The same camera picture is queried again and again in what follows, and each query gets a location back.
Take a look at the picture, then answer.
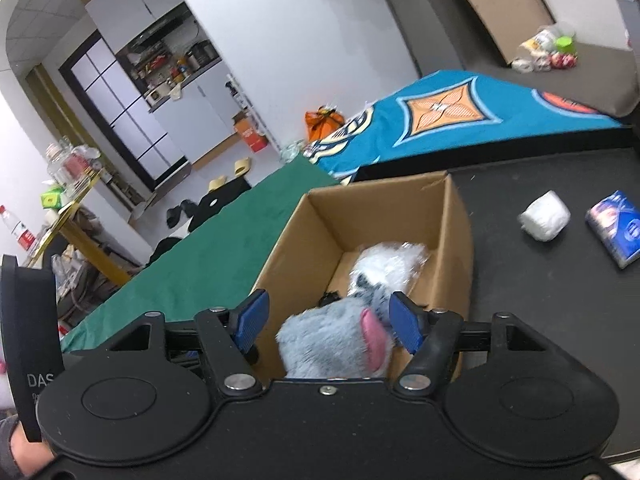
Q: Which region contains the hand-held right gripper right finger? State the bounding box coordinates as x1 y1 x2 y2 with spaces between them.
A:
389 291 571 396

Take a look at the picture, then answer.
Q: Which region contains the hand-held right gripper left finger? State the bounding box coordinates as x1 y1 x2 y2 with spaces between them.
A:
95 289 271 398

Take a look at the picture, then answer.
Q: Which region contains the grey plush toy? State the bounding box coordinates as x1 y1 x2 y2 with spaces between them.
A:
276 300 401 380

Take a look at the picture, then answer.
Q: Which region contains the brown cardboard box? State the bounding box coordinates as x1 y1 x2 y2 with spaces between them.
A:
248 170 475 386

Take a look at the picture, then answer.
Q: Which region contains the black tray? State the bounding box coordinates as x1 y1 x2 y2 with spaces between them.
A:
350 142 640 461

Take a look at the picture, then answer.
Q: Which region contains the white cloth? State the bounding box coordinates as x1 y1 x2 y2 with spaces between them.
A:
517 191 572 241

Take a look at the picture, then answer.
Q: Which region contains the blue tissue pack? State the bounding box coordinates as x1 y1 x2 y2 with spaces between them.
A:
585 190 640 269

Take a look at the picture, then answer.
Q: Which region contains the person's left hand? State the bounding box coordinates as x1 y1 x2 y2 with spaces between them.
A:
9 427 57 473

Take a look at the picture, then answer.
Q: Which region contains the green bed cloth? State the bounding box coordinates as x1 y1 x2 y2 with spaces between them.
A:
60 155 341 353

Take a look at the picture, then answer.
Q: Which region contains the water bottle with red label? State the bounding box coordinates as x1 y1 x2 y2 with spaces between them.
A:
0 205 38 253

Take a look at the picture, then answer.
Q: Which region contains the black stool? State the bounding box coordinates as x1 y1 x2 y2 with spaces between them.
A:
187 178 251 233

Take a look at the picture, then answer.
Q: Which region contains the round table with yellow rim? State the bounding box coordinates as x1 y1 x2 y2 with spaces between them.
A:
25 167 133 286

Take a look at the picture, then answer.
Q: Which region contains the glass jar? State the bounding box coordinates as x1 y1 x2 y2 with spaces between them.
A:
47 142 101 186

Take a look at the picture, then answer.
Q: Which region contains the orange cardboard box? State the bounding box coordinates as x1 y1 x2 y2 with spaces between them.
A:
234 119 268 153

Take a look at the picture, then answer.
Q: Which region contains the blue patterned blanket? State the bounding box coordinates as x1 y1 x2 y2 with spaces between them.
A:
302 71 626 181

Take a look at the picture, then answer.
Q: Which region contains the white narrow rack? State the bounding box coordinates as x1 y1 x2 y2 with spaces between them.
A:
226 74 281 156

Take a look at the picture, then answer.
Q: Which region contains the orange bag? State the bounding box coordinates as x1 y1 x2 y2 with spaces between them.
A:
305 105 346 143

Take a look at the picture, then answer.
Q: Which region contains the white kitchen cabinet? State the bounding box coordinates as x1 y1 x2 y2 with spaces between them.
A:
85 0 238 161

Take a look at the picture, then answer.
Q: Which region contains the black framed glass door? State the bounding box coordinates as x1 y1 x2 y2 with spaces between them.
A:
59 30 191 191

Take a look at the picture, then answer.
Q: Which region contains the clear plastic jar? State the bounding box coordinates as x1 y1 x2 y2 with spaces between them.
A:
515 22 576 61

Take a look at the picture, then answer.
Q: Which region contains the black framed board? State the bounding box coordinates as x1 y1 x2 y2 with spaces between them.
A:
435 0 568 66

